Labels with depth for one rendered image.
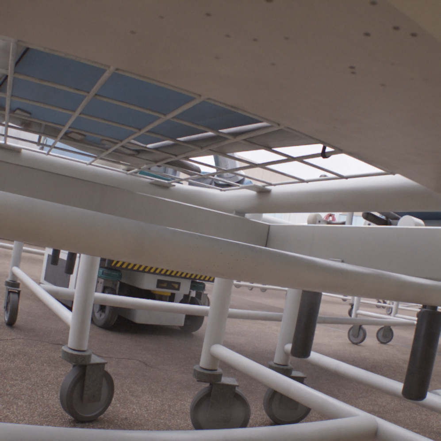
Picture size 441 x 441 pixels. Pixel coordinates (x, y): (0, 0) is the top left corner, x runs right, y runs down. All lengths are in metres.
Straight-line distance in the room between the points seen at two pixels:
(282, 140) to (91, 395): 0.64
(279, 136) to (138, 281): 1.53
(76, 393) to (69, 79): 0.61
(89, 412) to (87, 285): 0.27
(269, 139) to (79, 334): 0.54
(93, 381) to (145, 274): 1.05
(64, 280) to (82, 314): 1.25
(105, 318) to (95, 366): 0.99
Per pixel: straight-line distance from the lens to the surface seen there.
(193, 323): 2.13
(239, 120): 0.52
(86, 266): 0.82
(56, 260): 1.35
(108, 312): 1.85
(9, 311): 1.63
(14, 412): 0.93
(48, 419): 0.92
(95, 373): 0.88
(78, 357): 0.84
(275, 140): 0.44
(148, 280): 1.89
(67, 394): 0.87
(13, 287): 1.66
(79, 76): 0.45
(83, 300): 0.83
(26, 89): 0.54
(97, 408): 0.93
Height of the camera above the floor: 0.37
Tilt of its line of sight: 5 degrees up
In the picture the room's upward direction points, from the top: 10 degrees clockwise
